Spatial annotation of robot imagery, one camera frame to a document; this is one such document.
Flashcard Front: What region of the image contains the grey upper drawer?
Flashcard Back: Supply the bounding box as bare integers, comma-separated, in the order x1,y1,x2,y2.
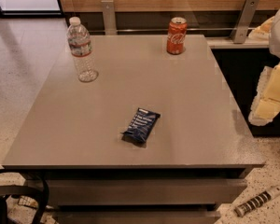
47,179,246,205

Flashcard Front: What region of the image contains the left metal bracket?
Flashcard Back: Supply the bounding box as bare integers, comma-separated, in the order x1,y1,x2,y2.
101,0,118,35

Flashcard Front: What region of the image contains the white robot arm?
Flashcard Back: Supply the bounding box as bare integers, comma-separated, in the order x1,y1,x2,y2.
251,9,280,126

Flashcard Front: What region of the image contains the grey drawer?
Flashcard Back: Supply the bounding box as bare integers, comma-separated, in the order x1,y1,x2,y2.
54,211,220,224
47,179,246,205

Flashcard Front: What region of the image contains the black chair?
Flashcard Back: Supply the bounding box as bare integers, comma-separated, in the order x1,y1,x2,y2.
0,169,49,224

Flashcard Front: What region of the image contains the clear plastic water bottle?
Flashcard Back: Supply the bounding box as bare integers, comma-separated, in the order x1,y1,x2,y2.
67,17,98,82

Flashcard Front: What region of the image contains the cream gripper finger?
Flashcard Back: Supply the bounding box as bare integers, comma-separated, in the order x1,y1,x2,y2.
254,100,280,119
263,64,280,104

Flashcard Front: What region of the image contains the metal bracket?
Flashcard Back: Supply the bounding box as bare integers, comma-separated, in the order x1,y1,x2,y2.
231,0,259,44
101,0,118,35

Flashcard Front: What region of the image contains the red coke can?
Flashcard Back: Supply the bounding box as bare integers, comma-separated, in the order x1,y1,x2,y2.
166,17,187,55

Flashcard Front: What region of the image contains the metal rail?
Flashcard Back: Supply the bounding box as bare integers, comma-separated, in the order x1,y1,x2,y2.
89,27,256,34

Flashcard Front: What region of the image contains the grey lower drawer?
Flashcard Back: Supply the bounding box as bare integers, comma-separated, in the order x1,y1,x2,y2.
54,211,220,224

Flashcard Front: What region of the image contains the white power strip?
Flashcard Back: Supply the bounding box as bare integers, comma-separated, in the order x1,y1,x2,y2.
234,186,280,217

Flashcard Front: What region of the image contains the blue rxbar wrapper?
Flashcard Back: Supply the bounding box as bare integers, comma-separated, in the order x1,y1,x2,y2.
122,108,161,144

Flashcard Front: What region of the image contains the right metal bracket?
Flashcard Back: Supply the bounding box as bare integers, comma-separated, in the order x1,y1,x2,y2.
231,0,259,44

